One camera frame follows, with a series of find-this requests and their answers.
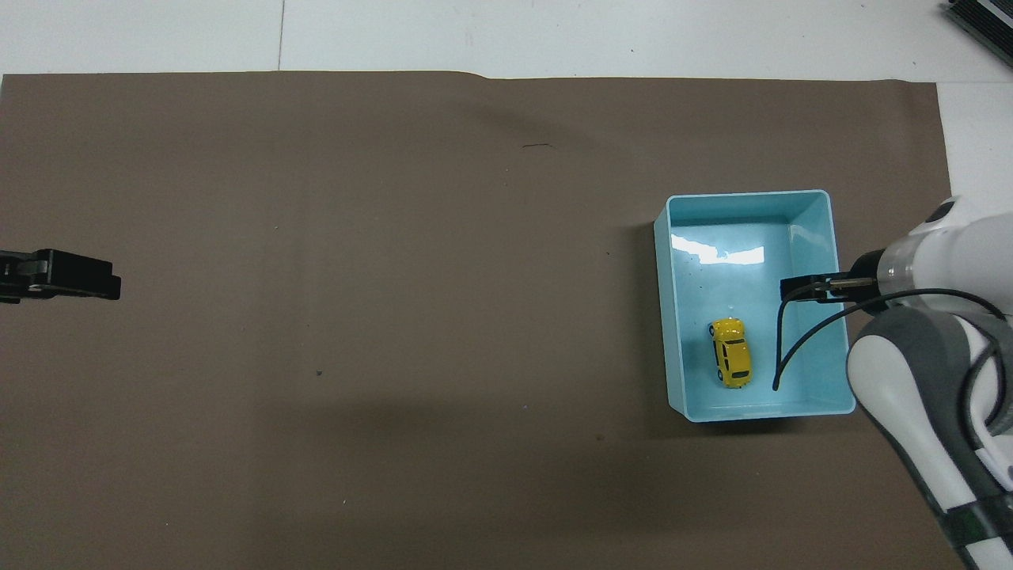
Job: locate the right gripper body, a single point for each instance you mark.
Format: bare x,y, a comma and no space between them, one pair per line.
864,291

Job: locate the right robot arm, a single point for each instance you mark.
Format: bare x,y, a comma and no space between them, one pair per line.
910,396

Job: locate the yellow toy beetle car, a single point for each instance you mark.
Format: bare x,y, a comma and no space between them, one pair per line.
731,354

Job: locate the light blue plastic bin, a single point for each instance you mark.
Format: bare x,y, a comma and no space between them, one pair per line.
712,277

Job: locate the black stand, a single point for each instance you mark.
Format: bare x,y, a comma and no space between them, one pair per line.
985,20

